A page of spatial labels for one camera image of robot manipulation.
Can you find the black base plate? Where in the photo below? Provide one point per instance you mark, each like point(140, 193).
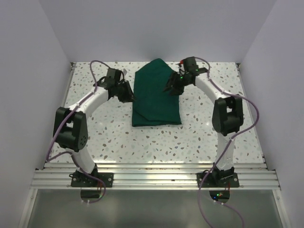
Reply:
point(94, 179)
point(218, 179)

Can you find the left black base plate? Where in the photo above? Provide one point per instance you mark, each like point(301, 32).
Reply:
point(94, 179)

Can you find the aluminium rail frame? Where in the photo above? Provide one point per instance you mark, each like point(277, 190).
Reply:
point(163, 157)

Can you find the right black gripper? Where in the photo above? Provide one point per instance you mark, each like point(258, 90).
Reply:
point(171, 83)

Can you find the green surgical cloth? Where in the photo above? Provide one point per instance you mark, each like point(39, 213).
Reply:
point(152, 106)

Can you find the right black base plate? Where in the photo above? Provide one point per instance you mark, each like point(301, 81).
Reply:
point(218, 179)

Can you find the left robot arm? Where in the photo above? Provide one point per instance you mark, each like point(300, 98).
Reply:
point(70, 127)

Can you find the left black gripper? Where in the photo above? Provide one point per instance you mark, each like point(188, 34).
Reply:
point(129, 96)

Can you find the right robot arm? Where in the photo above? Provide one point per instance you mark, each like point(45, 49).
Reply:
point(227, 118)

